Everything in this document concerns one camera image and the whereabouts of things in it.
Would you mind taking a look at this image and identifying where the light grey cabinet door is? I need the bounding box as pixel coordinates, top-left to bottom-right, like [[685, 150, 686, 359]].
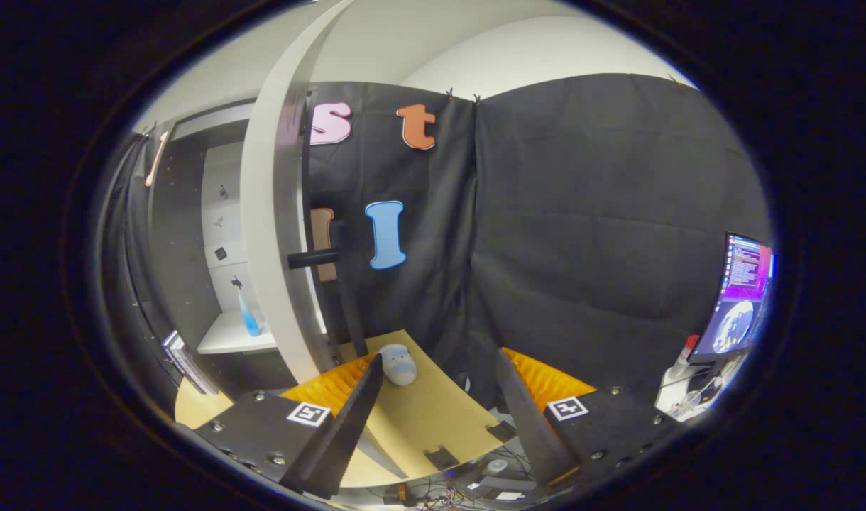
[[240, 0, 356, 384]]

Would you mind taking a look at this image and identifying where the white bottle red cap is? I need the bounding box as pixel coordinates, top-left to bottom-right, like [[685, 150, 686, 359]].
[[666, 334, 702, 388]]

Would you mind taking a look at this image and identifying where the black door handle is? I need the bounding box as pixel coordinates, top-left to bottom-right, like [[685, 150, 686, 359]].
[[287, 219, 370, 358]]

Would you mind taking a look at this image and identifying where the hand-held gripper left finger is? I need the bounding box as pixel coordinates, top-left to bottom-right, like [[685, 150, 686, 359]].
[[192, 353, 384, 499]]

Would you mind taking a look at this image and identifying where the white spine book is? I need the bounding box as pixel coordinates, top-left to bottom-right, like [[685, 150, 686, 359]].
[[166, 330, 214, 395]]

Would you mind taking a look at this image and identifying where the dark grey cabinet body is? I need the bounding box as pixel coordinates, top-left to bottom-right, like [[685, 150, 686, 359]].
[[121, 99, 281, 377]]

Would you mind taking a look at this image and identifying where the white blue triangular packet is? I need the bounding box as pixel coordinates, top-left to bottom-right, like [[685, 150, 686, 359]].
[[236, 287, 263, 338]]

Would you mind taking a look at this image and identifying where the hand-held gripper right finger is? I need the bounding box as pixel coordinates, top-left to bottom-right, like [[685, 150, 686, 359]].
[[493, 348, 682, 498]]

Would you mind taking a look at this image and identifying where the dark blue spine book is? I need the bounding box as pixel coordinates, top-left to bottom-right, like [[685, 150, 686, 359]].
[[162, 332, 207, 396]]

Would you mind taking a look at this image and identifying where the black device box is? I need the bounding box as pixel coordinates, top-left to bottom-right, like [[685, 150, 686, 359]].
[[468, 476, 540, 501]]

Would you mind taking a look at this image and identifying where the white box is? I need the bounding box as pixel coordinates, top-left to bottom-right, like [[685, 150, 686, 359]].
[[657, 376, 725, 423]]

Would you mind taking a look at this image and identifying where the pale blue rounded object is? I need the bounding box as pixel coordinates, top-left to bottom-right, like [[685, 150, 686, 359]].
[[378, 344, 418, 388]]

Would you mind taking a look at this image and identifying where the bundle of floor cables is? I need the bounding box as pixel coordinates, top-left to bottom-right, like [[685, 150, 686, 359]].
[[376, 454, 540, 506]]

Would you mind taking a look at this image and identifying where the computer monitor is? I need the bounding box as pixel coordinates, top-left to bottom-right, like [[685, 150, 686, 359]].
[[689, 231, 776, 364]]

